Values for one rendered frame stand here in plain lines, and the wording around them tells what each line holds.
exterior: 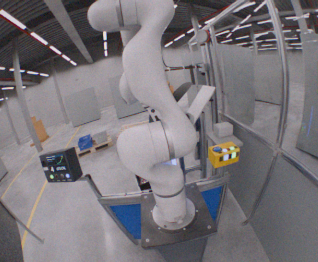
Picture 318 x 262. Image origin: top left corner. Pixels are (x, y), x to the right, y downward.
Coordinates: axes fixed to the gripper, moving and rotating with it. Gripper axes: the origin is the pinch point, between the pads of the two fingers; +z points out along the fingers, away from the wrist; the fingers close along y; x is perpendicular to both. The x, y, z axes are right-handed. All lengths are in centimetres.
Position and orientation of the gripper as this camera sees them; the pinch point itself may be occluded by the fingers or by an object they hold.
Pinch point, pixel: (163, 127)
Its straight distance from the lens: 77.5
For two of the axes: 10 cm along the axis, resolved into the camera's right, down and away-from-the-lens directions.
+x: -8.8, 4.6, 1.2
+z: 4.7, 8.1, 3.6
